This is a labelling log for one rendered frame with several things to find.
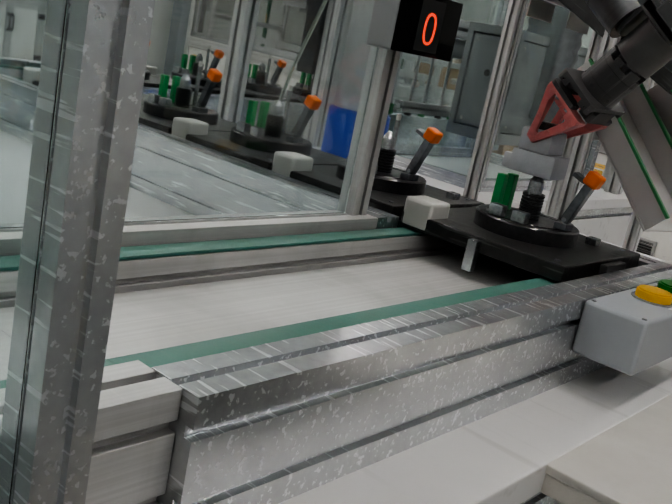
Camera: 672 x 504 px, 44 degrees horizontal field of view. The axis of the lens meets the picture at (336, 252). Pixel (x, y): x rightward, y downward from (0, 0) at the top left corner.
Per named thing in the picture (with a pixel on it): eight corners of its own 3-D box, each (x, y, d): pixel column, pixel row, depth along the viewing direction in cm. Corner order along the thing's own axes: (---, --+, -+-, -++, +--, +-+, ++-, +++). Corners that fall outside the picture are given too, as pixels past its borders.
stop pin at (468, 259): (474, 271, 105) (482, 241, 104) (469, 272, 104) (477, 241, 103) (465, 268, 106) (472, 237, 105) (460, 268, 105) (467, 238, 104)
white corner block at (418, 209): (445, 232, 113) (452, 203, 112) (426, 234, 110) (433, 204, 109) (417, 222, 116) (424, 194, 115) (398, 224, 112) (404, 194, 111)
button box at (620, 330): (696, 346, 102) (712, 299, 100) (631, 377, 86) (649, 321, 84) (641, 326, 106) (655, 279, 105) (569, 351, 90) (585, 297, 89)
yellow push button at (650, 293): (673, 310, 95) (678, 294, 95) (661, 315, 92) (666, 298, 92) (639, 298, 97) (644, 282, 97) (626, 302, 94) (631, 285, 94)
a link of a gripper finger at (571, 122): (507, 117, 109) (562, 69, 104) (534, 120, 115) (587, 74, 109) (534, 159, 107) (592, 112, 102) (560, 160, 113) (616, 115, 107)
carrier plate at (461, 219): (637, 267, 116) (641, 252, 116) (560, 283, 98) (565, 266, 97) (490, 218, 131) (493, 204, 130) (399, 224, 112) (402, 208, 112)
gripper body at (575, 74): (553, 76, 104) (600, 35, 100) (588, 83, 112) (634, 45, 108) (581, 118, 102) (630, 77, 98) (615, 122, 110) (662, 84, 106)
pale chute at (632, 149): (686, 232, 132) (712, 219, 129) (642, 232, 123) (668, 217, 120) (614, 85, 141) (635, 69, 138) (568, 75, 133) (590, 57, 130)
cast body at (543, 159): (565, 180, 112) (578, 129, 110) (549, 180, 109) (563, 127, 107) (510, 165, 117) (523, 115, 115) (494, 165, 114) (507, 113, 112)
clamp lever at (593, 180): (573, 226, 110) (607, 179, 107) (566, 226, 109) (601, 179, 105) (553, 209, 112) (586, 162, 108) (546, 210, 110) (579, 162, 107)
